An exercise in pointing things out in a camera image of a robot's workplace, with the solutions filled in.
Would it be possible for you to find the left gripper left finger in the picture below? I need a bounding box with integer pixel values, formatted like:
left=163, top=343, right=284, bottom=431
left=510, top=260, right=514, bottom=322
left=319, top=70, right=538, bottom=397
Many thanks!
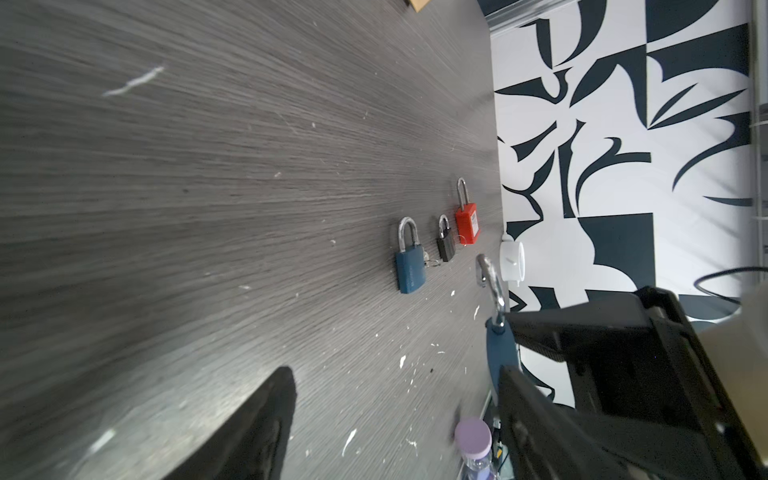
left=165, top=366, right=297, bottom=480

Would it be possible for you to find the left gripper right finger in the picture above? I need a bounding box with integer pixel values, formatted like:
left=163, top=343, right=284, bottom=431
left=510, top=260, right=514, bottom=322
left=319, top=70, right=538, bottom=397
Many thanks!
left=498, top=366, right=612, bottom=479

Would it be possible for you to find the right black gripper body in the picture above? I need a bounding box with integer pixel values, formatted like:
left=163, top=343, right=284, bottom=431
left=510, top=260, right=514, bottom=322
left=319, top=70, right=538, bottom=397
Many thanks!
left=506, top=287, right=767, bottom=479

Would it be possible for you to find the blue padlock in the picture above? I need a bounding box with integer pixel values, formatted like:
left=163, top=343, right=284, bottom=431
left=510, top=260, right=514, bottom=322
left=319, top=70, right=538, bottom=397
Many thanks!
left=476, top=254, right=520, bottom=403
left=395, top=217, right=426, bottom=294

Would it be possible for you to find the small black padlock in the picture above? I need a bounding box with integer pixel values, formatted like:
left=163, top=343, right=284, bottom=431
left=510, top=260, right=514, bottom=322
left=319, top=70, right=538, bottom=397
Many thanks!
left=436, top=215, right=455, bottom=262

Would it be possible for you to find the red padlock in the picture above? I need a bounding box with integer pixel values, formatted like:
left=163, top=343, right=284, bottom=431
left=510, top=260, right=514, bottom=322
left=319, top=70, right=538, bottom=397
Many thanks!
left=455, top=178, right=480, bottom=245

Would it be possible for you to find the blue padlock key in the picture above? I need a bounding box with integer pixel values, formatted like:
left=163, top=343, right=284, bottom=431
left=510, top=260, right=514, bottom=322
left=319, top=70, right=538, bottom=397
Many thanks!
left=423, top=251, right=442, bottom=268

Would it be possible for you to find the purple hourglass timer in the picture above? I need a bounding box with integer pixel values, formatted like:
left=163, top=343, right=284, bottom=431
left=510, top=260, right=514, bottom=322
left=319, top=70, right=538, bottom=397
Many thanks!
left=454, top=418, right=496, bottom=480

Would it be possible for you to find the white round clock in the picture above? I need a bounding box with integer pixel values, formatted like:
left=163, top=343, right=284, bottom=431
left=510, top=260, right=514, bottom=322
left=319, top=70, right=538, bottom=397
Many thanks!
left=499, top=234, right=526, bottom=286

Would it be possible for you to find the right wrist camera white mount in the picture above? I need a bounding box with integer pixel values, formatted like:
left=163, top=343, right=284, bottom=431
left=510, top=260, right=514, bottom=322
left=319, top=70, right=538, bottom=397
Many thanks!
left=698, top=282, right=767, bottom=462

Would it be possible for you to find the wooden picture frame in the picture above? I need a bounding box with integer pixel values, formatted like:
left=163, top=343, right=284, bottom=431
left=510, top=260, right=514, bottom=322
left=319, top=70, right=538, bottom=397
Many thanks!
left=407, top=0, right=430, bottom=12

